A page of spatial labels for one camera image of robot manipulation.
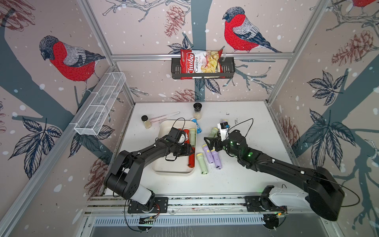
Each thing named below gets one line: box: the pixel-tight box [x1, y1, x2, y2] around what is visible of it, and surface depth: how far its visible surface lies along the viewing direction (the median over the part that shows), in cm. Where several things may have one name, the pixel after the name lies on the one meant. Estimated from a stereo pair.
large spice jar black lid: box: [193, 102, 203, 120], surface depth 106 cm
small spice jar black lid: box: [141, 115, 152, 130], surface depth 102 cm
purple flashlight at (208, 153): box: [201, 143, 215, 164], surface depth 89 cm
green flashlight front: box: [195, 153, 209, 175], surface depth 87 cm
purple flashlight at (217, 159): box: [210, 149, 223, 170], surface depth 89 cm
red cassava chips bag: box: [180, 48, 226, 80], surface depth 89 cm
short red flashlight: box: [182, 128, 190, 144], surface depth 99 cm
